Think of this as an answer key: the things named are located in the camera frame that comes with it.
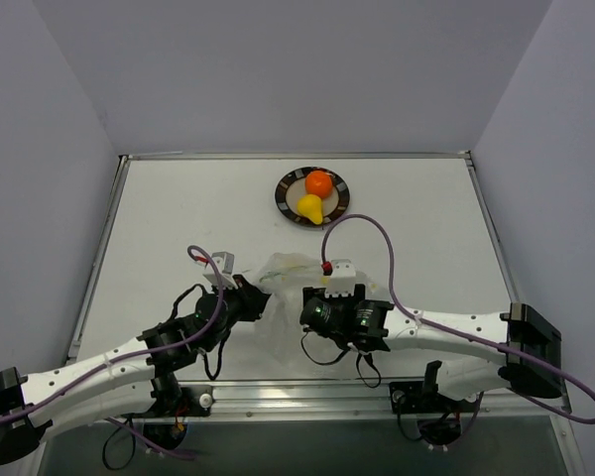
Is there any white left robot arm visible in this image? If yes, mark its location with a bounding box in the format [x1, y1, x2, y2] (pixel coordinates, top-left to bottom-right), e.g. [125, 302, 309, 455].
[0, 275, 270, 466]

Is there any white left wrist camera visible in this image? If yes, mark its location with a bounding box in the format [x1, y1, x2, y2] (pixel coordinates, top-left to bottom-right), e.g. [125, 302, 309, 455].
[194, 251, 237, 290]

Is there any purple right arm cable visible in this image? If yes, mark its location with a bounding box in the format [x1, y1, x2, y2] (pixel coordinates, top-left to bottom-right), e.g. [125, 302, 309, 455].
[320, 213, 595, 425]

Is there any aluminium front rail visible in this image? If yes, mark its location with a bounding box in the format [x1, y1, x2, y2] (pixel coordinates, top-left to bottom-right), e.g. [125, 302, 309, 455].
[128, 379, 571, 425]

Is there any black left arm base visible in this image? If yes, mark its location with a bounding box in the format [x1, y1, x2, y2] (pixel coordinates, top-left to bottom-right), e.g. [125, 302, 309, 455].
[101, 372, 214, 471]

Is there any yellow fake lemon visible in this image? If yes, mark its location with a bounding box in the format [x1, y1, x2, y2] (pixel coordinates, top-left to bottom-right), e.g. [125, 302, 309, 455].
[297, 194, 323, 226]

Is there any orange fake persimmon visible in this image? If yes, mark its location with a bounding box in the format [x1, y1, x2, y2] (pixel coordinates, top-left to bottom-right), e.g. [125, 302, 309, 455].
[304, 170, 333, 198]

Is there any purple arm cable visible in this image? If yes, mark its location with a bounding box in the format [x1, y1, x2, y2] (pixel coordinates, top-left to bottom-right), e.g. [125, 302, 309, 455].
[0, 244, 228, 432]
[320, 213, 595, 425]

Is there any clear printed plastic bag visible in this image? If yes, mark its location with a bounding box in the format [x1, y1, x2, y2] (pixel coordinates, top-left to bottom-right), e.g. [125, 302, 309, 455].
[253, 253, 356, 380]

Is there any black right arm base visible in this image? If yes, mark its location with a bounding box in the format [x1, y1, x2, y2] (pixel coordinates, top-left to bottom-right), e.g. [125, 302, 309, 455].
[389, 361, 484, 453]

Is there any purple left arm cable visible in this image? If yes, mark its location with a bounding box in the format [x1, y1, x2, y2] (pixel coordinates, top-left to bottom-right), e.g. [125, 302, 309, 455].
[0, 244, 228, 432]

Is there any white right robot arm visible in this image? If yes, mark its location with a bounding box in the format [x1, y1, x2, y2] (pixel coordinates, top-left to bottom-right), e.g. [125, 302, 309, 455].
[299, 285, 562, 401]

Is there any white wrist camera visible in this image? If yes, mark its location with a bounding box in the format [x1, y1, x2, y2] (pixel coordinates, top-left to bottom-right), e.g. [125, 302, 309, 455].
[321, 259, 356, 298]
[194, 251, 237, 290]

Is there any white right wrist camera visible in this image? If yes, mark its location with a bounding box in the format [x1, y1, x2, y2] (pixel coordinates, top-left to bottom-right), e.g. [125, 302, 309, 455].
[321, 259, 356, 298]

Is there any brown rimmed ceramic plate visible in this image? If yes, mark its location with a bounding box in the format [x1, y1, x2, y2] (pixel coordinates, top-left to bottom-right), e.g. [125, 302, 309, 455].
[274, 167, 351, 228]

